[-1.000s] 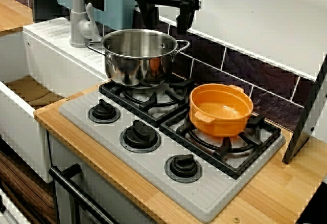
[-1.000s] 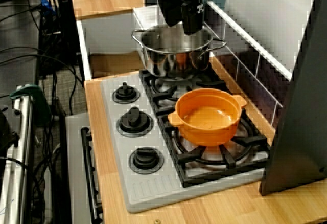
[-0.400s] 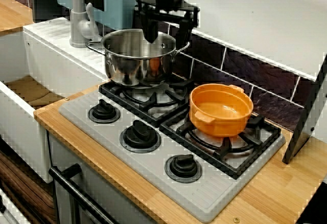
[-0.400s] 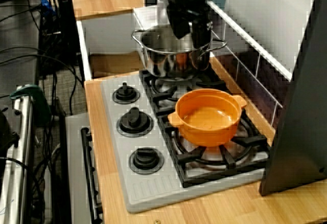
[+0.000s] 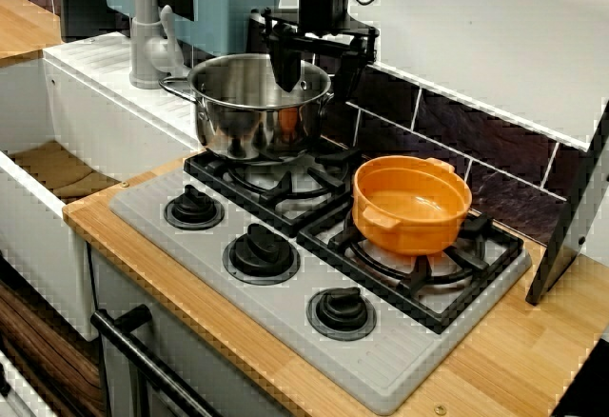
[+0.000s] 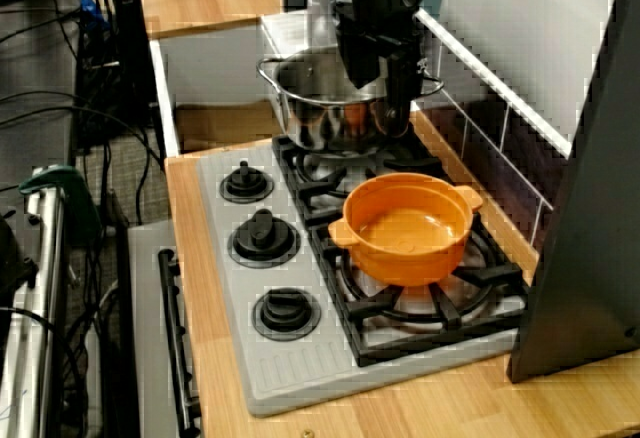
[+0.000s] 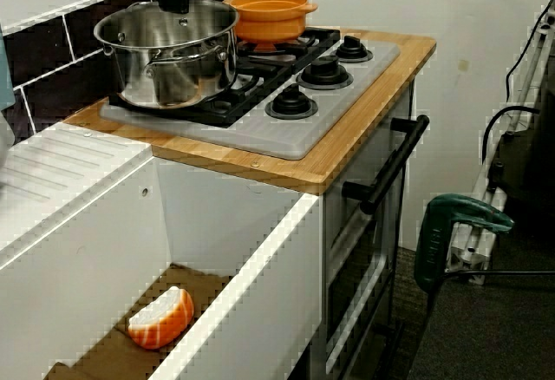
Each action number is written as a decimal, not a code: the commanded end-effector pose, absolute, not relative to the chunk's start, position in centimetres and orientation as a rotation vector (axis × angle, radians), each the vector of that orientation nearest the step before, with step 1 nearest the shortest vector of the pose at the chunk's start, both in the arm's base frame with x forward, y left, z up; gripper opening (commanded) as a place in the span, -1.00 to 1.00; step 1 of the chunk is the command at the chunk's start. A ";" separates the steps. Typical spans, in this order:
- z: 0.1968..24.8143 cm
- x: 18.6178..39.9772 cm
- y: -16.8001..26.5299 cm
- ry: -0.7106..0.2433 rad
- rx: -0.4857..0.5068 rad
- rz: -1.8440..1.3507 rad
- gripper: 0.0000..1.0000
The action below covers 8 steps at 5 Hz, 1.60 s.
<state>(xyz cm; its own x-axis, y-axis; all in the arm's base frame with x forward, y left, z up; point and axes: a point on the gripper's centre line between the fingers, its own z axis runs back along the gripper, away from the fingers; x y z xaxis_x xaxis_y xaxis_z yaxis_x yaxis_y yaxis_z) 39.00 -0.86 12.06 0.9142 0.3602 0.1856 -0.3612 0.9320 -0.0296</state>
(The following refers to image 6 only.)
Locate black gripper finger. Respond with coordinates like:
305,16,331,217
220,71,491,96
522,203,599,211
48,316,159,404
383,57,419,137
344,32,389,90

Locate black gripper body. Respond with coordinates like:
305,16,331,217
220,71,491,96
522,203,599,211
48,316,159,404
332,0,427,62

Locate orange plastic pot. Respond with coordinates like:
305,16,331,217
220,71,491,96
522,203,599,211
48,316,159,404
327,172,485,288

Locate grey toy faucet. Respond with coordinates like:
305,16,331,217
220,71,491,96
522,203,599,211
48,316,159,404
307,0,346,54

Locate stainless steel pot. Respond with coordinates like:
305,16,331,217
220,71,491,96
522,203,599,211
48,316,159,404
256,50,446,154

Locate dark tile backsplash panel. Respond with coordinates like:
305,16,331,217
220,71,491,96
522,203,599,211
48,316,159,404
414,5,574,259

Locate black burner grate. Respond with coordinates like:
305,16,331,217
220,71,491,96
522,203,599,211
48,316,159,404
271,130,446,227
307,217,531,368

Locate white sink basin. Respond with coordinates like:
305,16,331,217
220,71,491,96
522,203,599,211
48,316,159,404
148,10,371,159

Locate brown cardboard sheet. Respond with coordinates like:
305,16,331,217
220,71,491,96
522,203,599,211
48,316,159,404
174,102,281,154

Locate black stove knob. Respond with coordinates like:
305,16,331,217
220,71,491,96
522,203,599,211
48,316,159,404
219,160,275,205
228,208,302,269
252,287,324,343

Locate dark grey side panel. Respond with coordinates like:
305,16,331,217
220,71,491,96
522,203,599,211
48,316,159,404
507,0,640,384

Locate black computer tower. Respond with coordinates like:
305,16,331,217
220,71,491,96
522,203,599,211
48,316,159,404
109,0,156,129

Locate blue plastic piece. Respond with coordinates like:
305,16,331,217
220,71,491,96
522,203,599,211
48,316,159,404
79,0,109,32

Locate grey stove top panel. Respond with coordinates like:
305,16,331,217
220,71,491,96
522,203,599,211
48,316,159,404
196,145,531,418

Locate wooden countertop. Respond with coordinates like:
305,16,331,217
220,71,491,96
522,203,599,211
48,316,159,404
164,107,640,438

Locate green clamp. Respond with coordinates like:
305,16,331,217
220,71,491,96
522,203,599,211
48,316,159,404
18,165,101,244

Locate white oven door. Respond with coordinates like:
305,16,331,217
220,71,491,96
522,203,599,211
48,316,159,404
127,222,201,438

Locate black bulky object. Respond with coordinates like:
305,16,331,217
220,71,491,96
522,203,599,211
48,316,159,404
0,212,39,309

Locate black cable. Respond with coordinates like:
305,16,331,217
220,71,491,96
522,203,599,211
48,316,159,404
0,90,166,224
0,306,84,438

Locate black oven door handle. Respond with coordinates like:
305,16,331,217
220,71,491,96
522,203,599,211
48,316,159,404
158,248,201,434

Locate aluminium frame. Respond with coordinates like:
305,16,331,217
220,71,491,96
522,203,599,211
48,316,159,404
0,167,66,438

